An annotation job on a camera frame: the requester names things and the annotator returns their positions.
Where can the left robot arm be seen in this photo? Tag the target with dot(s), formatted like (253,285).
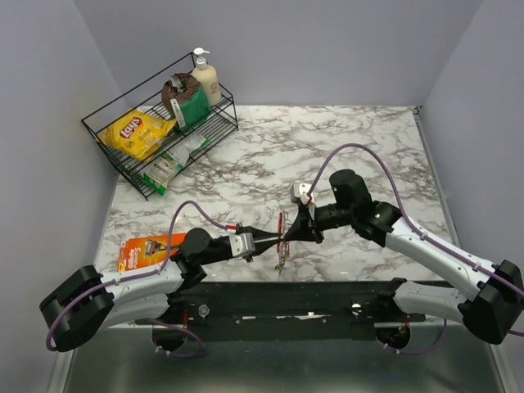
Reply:
(88,301)

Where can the brown and green bag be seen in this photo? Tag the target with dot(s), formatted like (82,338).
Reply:
(185,100)

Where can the orange box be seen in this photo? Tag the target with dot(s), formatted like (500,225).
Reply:
(140,252)

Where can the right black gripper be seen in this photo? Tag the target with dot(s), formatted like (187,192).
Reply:
(303,228)

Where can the steel key organizer red handle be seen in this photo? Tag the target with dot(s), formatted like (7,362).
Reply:
(283,248)

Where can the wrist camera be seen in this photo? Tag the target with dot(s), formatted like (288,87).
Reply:
(241,244)
(299,193)

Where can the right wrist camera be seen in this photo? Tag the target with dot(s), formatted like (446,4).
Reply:
(299,193)

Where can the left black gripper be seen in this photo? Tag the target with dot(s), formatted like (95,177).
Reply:
(258,235)

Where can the black wire rack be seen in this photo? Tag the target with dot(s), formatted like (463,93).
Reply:
(146,97)

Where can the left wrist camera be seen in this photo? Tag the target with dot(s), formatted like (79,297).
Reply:
(241,244)

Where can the yellow Lays chips bag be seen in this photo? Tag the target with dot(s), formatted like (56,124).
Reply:
(137,134)

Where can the green white snack packet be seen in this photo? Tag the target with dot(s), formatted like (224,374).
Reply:
(162,170)

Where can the white green flat packet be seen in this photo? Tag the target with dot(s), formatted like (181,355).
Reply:
(181,152)

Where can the cream lotion pump bottle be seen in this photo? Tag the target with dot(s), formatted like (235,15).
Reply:
(206,75)

